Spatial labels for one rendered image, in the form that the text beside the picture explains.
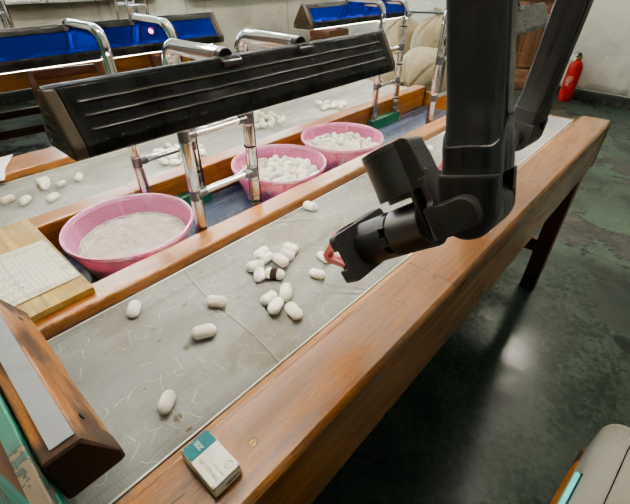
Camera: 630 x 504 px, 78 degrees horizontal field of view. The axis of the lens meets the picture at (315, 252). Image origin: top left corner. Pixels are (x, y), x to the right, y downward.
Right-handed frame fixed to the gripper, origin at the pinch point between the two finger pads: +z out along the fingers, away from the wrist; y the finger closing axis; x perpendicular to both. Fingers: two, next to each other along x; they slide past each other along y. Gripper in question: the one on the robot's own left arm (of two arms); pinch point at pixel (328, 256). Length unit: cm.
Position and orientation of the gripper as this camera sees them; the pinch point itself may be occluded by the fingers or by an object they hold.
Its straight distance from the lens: 59.5
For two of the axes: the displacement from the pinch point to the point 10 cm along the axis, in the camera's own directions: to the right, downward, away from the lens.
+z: -5.7, 2.1, 8.0
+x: 4.8, 8.7, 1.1
